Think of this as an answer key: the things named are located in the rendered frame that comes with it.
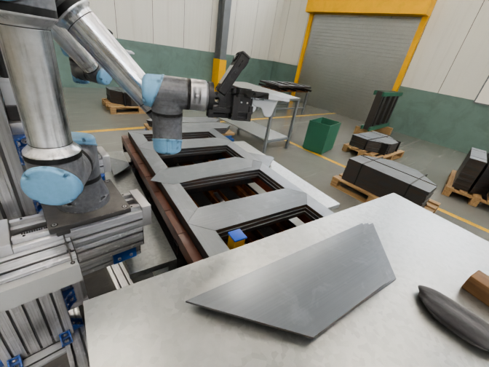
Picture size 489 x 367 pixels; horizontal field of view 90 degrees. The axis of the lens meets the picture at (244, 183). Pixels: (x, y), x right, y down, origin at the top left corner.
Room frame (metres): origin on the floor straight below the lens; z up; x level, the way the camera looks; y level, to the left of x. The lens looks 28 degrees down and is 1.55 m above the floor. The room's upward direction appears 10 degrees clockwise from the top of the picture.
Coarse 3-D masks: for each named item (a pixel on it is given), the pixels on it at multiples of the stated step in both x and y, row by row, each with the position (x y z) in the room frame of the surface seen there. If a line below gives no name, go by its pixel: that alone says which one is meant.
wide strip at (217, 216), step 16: (272, 192) 1.22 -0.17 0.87; (288, 192) 1.25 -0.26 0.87; (208, 208) 0.96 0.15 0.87; (224, 208) 0.98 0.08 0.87; (240, 208) 1.00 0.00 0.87; (256, 208) 1.03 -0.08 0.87; (272, 208) 1.05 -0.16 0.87; (288, 208) 1.08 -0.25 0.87; (192, 224) 0.82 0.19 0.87; (208, 224) 0.84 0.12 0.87; (224, 224) 0.86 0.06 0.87
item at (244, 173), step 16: (144, 160) 1.40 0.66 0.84; (224, 176) 1.34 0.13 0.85; (240, 176) 1.41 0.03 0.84; (256, 176) 1.48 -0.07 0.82; (176, 208) 0.93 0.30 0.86; (304, 208) 1.14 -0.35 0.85; (240, 224) 0.89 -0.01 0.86; (256, 224) 0.94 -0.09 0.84; (192, 240) 0.78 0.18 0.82; (208, 256) 0.66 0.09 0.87
